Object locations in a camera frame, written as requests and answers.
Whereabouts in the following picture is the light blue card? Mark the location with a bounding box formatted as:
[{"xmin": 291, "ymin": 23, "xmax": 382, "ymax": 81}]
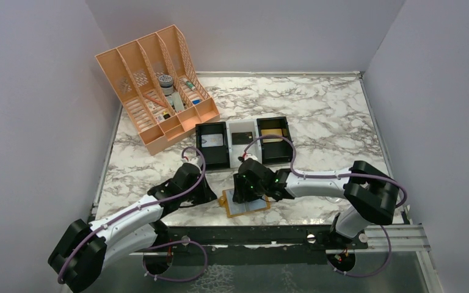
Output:
[{"xmin": 245, "ymin": 196, "xmax": 270, "ymax": 212}]

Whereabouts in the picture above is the tan leather card holder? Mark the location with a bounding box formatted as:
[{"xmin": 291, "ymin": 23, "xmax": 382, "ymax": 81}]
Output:
[{"xmin": 218, "ymin": 189, "xmax": 259, "ymax": 218}]

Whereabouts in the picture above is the white silver card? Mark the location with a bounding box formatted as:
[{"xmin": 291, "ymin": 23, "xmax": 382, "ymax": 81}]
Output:
[{"xmin": 200, "ymin": 134, "xmax": 224, "ymax": 148}]

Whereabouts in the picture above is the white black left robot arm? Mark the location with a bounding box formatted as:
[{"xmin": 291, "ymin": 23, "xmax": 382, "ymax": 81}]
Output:
[{"xmin": 48, "ymin": 163, "xmax": 217, "ymax": 292}]

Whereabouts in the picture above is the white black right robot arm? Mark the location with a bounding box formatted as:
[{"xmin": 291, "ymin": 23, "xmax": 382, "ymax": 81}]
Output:
[{"xmin": 233, "ymin": 159, "xmax": 402, "ymax": 239}]

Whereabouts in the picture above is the black credit card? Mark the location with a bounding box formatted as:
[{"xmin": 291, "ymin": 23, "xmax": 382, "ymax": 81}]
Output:
[{"xmin": 231, "ymin": 131, "xmax": 253, "ymax": 145}]

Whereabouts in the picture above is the gold credit card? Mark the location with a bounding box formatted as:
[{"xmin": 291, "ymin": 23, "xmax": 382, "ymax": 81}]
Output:
[{"xmin": 261, "ymin": 128, "xmax": 288, "ymax": 143}]

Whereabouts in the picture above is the black left tray bin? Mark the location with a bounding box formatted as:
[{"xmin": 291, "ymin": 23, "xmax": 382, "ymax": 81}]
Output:
[{"xmin": 195, "ymin": 121, "xmax": 230, "ymax": 171}]

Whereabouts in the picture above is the black tray bin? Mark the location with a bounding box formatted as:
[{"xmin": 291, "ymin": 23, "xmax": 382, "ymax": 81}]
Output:
[
  {"xmin": 256, "ymin": 117, "xmax": 293, "ymax": 165},
  {"xmin": 195, "ymin": 121, "xmax": 230, "ymax": 171}
]

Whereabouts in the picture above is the black right tray bin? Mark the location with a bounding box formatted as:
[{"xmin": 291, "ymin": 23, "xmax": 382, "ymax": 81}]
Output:
[{"xmin": 256, "ymin": 117, "xmax": 293, "ymax": 165}]

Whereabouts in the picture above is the grey round jar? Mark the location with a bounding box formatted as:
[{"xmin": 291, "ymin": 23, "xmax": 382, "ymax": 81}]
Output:
[{"xmin": 158, "ymin": 74, "xmax": 174, "ymax": 96}]

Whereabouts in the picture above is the peach plastic desk organizer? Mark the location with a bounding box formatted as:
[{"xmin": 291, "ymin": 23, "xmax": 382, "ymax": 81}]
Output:
[{"xmin": 95, "ymin": 25, "xmax": 220, "ymax": 155}]

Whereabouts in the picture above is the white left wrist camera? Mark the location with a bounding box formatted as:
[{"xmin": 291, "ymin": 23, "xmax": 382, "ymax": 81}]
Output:
[{"xmin": 181, "ymin": 156, "xmax": 203, "ymax": 169}]

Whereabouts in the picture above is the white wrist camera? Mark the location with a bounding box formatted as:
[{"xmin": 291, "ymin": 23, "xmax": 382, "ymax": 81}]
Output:
[
  {"xmin": 181, "ymin": 156, "xmax": 203, "ymax": 169},
  {"xmin": 239, "ymin": 152, "xmax": 259, "ymax": 162}
]

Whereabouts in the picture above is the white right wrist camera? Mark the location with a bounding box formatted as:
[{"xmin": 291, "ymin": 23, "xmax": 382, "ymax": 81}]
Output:
[{"xmin": 239, "ymin": 152, "xmax": 259, "ymax": 162}]

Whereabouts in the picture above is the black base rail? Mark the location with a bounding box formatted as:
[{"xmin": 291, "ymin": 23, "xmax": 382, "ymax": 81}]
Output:
[{"xmin": 129, "ymin": 224, "xmax": 369, "ymax": 268}]

